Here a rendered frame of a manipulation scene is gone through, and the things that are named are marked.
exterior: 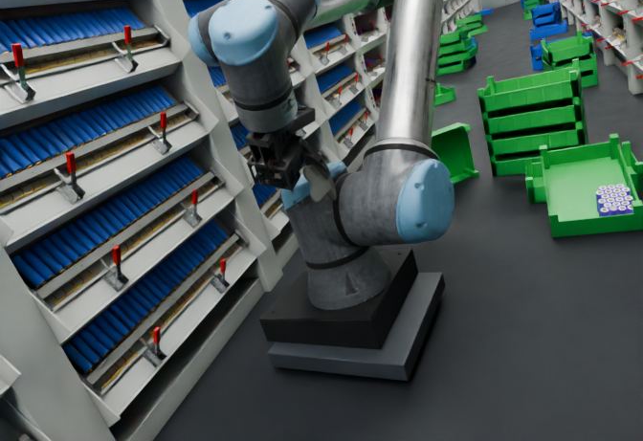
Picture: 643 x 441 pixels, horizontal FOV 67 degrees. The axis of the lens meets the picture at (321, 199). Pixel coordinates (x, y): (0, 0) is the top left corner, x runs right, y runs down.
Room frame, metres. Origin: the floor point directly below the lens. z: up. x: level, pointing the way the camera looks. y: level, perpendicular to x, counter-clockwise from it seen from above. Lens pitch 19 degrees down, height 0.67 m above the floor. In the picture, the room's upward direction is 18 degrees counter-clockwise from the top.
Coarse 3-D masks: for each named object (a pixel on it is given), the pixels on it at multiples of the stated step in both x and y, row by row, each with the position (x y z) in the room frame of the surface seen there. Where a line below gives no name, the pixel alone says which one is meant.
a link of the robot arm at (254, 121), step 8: (280, 104) 0.69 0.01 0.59; (288, 104) 0.71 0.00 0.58; (296, 104) 0.73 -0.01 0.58; (240, 112) 0.71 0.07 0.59; (248, 112) 0.69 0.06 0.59; (256, 112) 0.69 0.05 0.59; (264, 112) 0.69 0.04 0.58; (272, 112) 0.69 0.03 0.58; (280, 112) 0.70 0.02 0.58; (288, 112) 0.71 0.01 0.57; (296, 112) 0.73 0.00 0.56; (240, 120) 0.73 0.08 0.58; (248, 120) 0.71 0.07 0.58; (256, 120) 0.70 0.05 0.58; (264, 120) 0.70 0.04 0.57; (272, 120) 0.70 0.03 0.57; (280, 120) 0.70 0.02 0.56; (288, 120) 0.71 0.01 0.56; (248, 128) 0.72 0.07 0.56; (256, 128) 0.71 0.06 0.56; (264, 128) 0.70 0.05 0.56; (272, 128) 0.70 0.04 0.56
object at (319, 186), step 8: (304, 168) 0.79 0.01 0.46; (312, 168) 0.79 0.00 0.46; (304, 176) 0.78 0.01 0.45; (312, 176) 0.79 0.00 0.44; (320, 176) 0.80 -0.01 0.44; (312, 184) 0.78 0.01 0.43; (320, 184) 0.79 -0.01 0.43; (328, 184) 0.80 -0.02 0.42; (312, 192) 0.77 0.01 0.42; (320, 192) 0.78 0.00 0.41; (328, 192) 0.81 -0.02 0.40; (320, 200) 0.78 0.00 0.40
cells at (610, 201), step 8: (600, 192) 1.08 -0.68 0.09; (608, 192) 1.08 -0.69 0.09; (616, 192) 1.07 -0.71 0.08; (624, 192) 1.06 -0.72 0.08; (600, 200) 1.06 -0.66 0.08; (608, 200) 1.05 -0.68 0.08; (616, 200) 1.04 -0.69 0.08; (624, 200) 1.04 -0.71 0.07; (632, 200) 1.03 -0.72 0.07; (600, 208) 1.06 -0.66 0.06; (608, 208) 1.04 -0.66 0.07; (616, 208) 1.02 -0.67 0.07; (624, 208) 1.01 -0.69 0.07; (600, 216) 1.07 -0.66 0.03
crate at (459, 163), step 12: (432, 132) 1.70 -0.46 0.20; (444, 132) 1.66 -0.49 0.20; (456, 132) 1.72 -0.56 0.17; (432, 144) 1.70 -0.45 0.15; (444, 144) 1.71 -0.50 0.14; (456, 144) 1.72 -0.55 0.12; (468, 144) 1.67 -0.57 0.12; (444, 156) 1.71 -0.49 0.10; (456, 156) 1.71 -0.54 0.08; (468, 156) 1.69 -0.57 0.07; (456, 168) 1.71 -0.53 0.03; (468, 168) 1.70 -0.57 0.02; (456, 180) 1.67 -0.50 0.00
